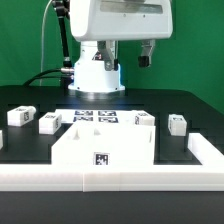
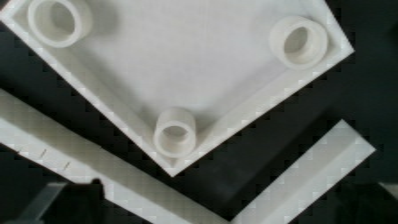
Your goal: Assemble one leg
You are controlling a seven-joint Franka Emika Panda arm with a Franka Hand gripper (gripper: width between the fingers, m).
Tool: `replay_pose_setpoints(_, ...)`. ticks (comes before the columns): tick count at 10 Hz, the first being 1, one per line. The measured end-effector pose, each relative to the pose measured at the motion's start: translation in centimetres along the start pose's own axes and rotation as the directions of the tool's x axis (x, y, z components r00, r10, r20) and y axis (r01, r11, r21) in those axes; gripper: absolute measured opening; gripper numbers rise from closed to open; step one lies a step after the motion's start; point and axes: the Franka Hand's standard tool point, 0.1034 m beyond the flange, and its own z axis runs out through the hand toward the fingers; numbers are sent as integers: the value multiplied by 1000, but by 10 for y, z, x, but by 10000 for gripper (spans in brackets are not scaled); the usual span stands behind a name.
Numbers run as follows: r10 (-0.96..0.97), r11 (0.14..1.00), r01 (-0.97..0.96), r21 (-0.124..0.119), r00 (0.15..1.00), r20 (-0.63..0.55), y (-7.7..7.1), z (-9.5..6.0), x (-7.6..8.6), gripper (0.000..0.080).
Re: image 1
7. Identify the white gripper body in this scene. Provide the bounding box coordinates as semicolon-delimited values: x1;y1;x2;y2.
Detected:
70;0;173;41

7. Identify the white U-shaped fence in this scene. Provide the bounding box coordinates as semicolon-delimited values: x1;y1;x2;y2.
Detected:
0;133;224;192

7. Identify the black cable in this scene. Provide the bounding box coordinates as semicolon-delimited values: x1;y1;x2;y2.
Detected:
22;68;75;87

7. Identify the white square tabletop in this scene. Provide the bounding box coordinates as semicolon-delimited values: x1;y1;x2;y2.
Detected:
51;122;156;168

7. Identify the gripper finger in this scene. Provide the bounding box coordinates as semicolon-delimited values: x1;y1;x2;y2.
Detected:
97;40;118;71
138;40;155;68

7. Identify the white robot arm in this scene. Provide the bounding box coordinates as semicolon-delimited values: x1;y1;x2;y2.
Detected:
69;0;173;99

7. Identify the grey cable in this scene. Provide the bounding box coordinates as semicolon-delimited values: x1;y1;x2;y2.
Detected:
39;0;54;87

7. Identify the white marker sheet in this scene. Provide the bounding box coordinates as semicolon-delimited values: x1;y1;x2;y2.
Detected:
55;109;135;124

